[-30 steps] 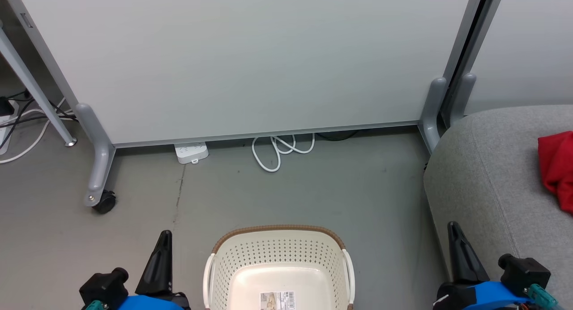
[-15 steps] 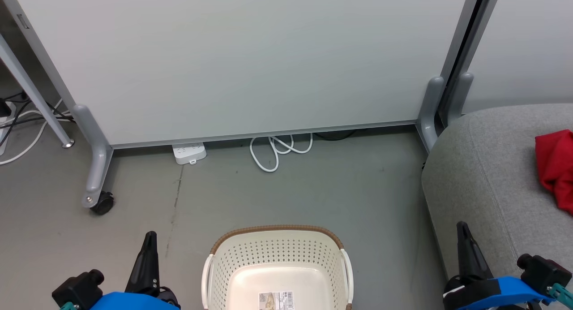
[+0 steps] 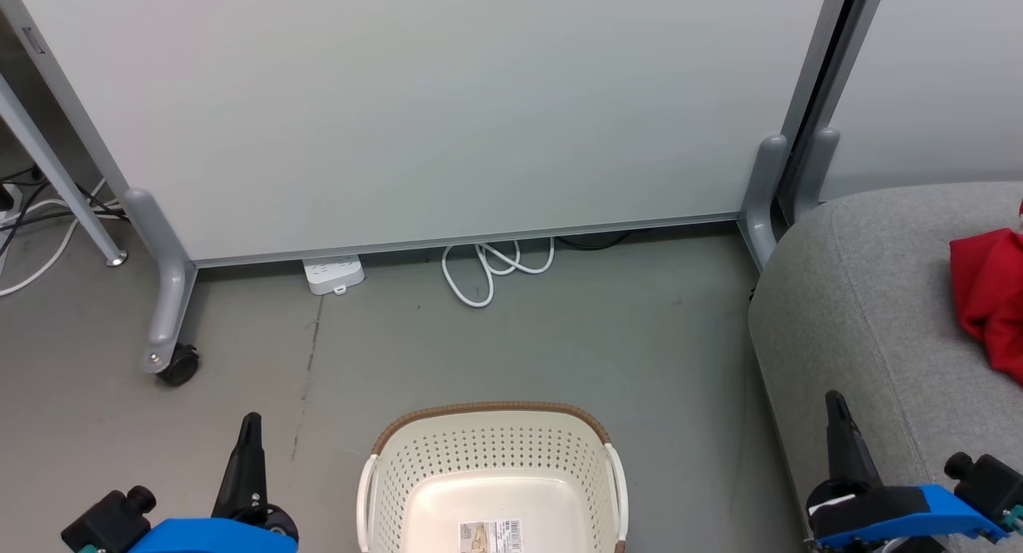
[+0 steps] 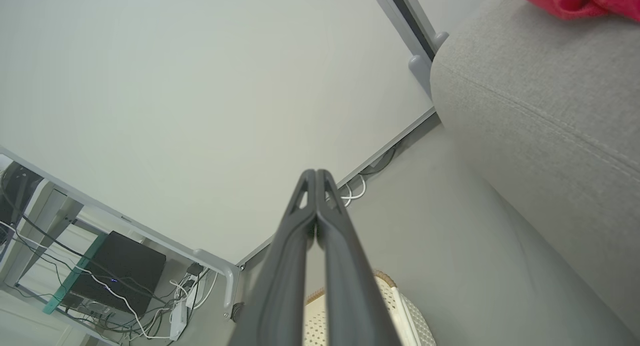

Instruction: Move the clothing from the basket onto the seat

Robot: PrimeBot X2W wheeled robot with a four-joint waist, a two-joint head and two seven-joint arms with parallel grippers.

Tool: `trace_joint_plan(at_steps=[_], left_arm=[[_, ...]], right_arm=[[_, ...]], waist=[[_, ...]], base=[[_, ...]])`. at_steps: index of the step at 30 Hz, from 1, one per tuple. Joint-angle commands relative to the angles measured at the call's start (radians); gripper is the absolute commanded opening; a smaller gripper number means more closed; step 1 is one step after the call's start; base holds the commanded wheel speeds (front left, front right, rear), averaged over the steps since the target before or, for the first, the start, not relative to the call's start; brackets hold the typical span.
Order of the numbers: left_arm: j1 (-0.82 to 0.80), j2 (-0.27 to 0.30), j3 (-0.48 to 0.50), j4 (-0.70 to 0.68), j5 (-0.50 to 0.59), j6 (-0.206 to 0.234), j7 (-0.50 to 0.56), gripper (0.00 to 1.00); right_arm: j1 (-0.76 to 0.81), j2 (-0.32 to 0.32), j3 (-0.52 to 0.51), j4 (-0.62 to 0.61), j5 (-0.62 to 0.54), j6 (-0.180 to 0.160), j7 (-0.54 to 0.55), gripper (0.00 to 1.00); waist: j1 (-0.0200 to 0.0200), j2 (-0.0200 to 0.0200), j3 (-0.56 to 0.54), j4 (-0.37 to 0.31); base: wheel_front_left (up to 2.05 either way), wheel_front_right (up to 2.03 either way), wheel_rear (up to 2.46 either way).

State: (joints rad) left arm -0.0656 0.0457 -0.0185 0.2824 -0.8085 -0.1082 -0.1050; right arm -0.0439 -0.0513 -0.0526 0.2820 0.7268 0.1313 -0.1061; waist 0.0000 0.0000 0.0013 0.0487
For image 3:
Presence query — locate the coiled white cable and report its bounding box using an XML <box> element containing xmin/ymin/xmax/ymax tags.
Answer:
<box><xmin>441</xmin><ymin>237</ymin><xmax>556</xmax><ymax>308</ymax></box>

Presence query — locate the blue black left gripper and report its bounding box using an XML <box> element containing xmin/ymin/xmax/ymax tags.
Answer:
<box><xmin>128</xmin><ymin>412</ymin><xmax>301</xmax><ymax>553</ymax></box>

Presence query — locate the grey metal table leg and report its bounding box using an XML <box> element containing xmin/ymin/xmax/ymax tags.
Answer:
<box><xmin>0</xmin><ymin>74</ymin><xmax>129</xmax><ymax>268</ymax></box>

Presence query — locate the large white partition panel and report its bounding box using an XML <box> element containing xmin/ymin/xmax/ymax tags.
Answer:
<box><xmin>0</xmin><ymin>0</ymin><xmax>856</xmax><ymax>268</ymax></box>

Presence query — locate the bundle of black cables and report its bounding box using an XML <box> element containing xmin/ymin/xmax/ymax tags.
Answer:
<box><xmin>0</xmin><ymin>165</ymin><xmax>129</xmax><ymax>234</ymax></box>

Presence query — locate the paper label sticker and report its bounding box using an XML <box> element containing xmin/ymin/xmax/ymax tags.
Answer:
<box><xmin>458</xmin><ymin>519</ymin><xmax>524</xmax><ymax>553</ymax></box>

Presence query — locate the cream perforated laundry basket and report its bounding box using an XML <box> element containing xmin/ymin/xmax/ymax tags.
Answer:
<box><xmin>356</xmin><ymin>401</ymin><xmax>630</xmax><ymax>553</ymax></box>

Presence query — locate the white power strip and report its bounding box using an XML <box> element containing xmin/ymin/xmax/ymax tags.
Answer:
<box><xmin>302</xmin><ymin>254</ymin><xmax>366</xmax><ymax>296</ymax></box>

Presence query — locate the long white floor cable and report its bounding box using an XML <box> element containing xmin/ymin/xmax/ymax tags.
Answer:
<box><xmin>0</xmin><ymin>177</ymin><xmax>109</xmax><ymax>298</ymax></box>

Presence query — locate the narrow white partition panel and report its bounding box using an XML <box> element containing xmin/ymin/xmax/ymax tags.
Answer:
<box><xmin>815</xmin><ymin>0</ymin><xmax>1023</xmax><ymax>203</ymax></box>

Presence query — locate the grey fabric sofa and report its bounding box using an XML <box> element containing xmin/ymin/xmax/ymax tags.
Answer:
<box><xmin>749</xmin><ymin>181</ymin><xmax>1023</xmax><ymax>553</ymax></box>

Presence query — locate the grey partition leg with caster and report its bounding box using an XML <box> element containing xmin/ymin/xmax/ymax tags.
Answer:
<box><xmin>121</xmin><ymin>188</ymin><xmax>198</xmax><ymax>374</ymax></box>

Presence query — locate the black floor cable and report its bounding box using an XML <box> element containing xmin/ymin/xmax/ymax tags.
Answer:
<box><xmin>555</xmin><ymin>229</ymin><xmax>632</xmax><ymax>252</ymax></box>

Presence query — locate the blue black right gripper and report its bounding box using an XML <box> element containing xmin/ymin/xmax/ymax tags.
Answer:
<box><xmin>806</xmin><ymin>391</ymin><xmax>1009</xmax><ymax>553</ymax></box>

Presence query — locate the black caster wheel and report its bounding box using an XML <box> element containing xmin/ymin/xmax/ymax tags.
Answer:
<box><xmin>156</xmin><ymin>344</ymin><xmax>201</xmax><ymax>388</ymax></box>

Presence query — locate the red garment with white stripe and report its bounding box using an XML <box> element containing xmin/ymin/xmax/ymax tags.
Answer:
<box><xmin>949</xmin><ymin>201</ymin><xmax>1023</xmax><ymax>386</ymax></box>

